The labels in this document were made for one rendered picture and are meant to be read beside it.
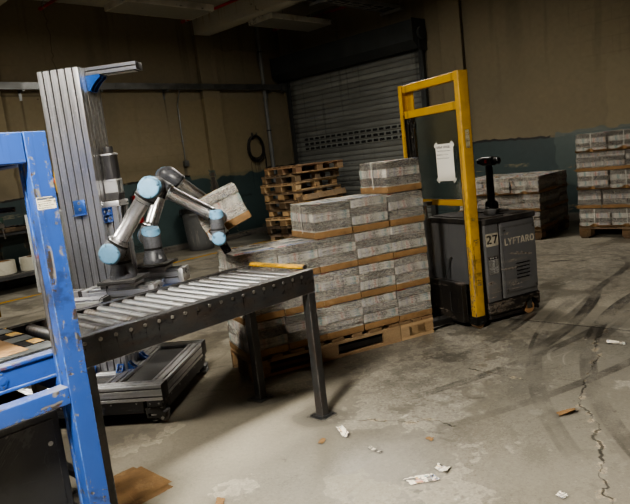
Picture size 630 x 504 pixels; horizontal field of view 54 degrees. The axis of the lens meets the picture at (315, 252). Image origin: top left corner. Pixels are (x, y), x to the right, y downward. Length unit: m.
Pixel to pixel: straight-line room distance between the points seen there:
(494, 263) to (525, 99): 5.90
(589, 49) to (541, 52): 0.70
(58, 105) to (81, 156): 0.31
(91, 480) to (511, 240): 3.45
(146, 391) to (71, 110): 1.66
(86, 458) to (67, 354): 0.37
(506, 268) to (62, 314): 3.43
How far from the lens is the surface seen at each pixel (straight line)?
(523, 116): 10.39
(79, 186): 3.87
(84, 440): 2.35
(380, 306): 4.37
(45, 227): 2.19
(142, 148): 11.23
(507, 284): 4.86
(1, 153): 2.16
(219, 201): 3.69
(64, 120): 3.89
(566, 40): 10.19
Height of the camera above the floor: 1.36
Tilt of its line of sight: 8 degrees down
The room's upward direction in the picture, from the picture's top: 7 degrees counter-clockwise
